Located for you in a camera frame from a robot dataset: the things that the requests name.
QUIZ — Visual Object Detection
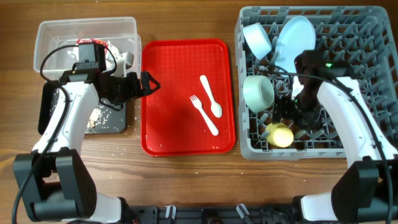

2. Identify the small light blue bowl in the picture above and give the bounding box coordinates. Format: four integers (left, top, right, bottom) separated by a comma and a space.
243, 23, 272, 60

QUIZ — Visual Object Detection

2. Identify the white napkin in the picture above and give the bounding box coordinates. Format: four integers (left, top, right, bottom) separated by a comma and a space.
67, 40, 125, 77

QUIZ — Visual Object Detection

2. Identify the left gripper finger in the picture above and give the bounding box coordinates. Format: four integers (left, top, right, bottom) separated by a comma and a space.
141, 71, 155, 86
142, 81, 160, 96

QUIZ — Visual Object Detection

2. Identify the white plastic spoon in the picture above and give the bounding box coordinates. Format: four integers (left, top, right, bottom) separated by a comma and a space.
200, 75, 223, 118

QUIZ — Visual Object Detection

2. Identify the white plastic fork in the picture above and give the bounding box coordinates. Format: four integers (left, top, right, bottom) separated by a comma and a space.
190, 95, 219, 136

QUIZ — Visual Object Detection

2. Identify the mint green bowl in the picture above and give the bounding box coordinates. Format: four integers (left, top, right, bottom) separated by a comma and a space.
243, 75, 274, 113

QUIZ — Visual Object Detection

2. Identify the black rectangular tray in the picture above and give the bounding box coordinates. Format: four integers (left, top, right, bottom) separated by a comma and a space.
38, 83, 127, 135

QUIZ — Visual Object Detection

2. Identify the clear plastic waste bin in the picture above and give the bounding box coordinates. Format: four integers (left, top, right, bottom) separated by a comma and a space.
34, 17, 142, 80

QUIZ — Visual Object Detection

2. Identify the light blue plate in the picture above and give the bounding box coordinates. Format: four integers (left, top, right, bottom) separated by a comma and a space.
275, 16, 316, 73

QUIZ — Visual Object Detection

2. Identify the grey dishwasher rack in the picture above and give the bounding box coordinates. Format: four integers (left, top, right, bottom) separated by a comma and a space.
234, 6, 397, 161

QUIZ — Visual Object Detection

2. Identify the yellow cup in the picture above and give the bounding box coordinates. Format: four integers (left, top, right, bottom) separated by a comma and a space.
266, 123, 294, 147

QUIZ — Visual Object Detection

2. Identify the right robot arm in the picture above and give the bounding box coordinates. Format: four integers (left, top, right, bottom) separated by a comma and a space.
273, 50, 397, 223

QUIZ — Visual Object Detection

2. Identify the left black cable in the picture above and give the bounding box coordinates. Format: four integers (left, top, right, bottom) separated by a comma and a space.
11, 44, 119, 224

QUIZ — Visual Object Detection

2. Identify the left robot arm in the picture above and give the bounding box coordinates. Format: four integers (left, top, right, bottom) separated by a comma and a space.
13, 42, 160, 223

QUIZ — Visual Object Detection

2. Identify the black cable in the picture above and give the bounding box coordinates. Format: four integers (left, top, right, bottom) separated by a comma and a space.
11, 44, 119, 224
257, 65, 394, 223

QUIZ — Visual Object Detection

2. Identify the right black cable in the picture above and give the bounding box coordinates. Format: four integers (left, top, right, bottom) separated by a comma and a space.
257, 65, 394, 223

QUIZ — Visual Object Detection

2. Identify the red serving tray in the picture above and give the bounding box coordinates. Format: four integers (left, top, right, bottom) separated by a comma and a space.
141, 39, 236, 156

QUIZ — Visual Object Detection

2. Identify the food scraps and rice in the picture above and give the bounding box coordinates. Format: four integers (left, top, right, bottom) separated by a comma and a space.
43, 88, 126, 139

